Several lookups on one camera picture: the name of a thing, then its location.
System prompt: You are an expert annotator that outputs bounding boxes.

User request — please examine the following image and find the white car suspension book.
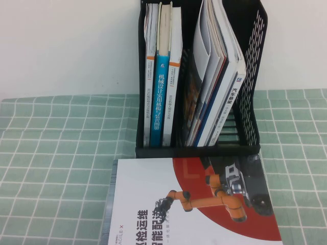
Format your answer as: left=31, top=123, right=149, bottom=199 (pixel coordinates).
left=204, top=0, right=248, bottom=148

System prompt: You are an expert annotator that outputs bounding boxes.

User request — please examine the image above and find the blue spine book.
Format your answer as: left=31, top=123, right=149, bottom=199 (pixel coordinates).
left=149, top=1, right=174, bottom=148

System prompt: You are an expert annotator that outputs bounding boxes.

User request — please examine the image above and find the white spine orange-band book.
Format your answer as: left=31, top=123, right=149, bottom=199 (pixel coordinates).
left=162, top=6, right=182, bottom=148

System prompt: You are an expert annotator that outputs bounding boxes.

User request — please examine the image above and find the thin white orange-band book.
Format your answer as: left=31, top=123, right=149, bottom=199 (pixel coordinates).
left=143, top=2, right=159, bottom=148

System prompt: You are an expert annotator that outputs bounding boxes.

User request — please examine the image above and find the black mesh book holder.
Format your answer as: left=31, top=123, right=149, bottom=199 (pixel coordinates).
left=134, top=0, right=268, bottom=158

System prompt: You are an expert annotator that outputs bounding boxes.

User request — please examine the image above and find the dark photo cover magazine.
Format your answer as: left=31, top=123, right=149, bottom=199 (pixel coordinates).
left=184, top=47, right=205, bottom=146

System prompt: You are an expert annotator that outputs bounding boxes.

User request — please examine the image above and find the white blue-edged magazine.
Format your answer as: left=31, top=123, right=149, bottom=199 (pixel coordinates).
left=193, top=0, right=241, bottom=148

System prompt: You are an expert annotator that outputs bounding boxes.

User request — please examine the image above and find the red white robot brochure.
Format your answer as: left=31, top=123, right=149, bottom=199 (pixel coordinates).
left=106, top=154, right=283, bottom=245

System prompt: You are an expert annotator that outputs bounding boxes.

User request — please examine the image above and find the white orange-edged magazine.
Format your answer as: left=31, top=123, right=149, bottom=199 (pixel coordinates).
left=190, top=0, right=228, bottom=148

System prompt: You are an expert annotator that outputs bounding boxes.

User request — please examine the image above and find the green checkered tablecloth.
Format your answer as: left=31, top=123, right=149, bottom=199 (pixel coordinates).
left=0, top=88, right=327, bottom=245

